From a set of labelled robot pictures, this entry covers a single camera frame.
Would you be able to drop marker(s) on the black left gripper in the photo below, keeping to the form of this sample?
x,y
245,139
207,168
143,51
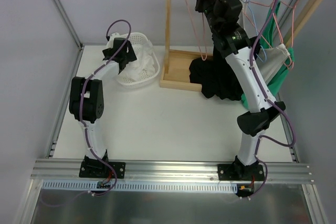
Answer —
x,y
128,54

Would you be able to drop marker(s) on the white tank top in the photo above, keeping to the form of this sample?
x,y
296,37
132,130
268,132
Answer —
x,y
143,67

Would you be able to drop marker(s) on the pink wire hanger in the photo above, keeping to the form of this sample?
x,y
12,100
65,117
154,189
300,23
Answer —
x,y
201,43

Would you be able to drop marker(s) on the blue wire hanger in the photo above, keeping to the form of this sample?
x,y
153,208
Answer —
x,y
256,31

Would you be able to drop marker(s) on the black tank top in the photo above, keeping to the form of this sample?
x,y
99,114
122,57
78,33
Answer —
x,y
216,77

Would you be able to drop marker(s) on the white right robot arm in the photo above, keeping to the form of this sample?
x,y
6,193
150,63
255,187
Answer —
x,y
233,47

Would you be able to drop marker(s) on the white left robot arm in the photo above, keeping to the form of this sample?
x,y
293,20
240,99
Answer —
x,y
86,104

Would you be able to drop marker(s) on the green tank top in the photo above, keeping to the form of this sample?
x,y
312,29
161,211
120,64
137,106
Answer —
x,y
269,35

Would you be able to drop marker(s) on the cream tank top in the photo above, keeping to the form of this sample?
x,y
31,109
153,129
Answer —
x,y
279,58

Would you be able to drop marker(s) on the white perforated plastic basket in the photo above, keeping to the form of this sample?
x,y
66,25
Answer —
x,y
137,40

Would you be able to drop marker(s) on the wooden clothes rack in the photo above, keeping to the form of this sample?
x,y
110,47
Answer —
x,y
175,72

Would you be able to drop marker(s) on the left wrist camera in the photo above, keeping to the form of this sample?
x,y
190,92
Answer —
x,y
114,37

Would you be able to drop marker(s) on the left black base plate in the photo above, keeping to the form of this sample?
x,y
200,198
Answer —
x,y
115,170

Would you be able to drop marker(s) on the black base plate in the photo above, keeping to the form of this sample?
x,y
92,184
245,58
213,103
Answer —
x,y
115,170
239,172

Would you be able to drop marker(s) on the white slotted cable duct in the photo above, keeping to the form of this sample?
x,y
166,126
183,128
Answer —
x,y
216,187

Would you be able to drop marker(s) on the aluminium mounting rail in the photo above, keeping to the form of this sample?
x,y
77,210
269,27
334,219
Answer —
x,y
165,171

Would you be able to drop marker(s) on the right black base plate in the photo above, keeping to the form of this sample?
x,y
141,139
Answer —
x,y
239,172

